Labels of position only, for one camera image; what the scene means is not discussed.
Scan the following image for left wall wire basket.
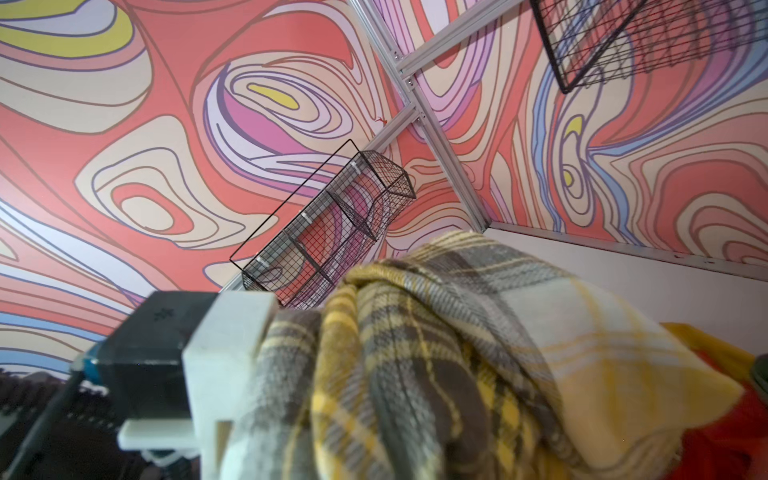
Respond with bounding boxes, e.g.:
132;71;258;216
229;140;416;309

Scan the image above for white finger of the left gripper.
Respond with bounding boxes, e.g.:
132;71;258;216
117;291;279;479

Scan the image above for grey green cloth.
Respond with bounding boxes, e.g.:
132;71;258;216
749;354;768;406

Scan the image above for bright red cloth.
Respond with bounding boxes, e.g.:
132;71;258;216
667;382;767;479

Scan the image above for back wall wire basket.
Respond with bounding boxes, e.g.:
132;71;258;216
530;0;767;94

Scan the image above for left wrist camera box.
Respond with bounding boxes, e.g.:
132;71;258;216
82;291;217;420

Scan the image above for plain yellow cloth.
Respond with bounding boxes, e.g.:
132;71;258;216
661;323;755;384

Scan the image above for yellow grey plaid cloth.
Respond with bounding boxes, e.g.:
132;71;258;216
221;231;744;479

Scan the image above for wall wire basket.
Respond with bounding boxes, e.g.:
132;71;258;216
530;0;767;94
229;140;416;309

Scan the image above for aluminium frame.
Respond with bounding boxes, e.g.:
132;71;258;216
218;0;768;295

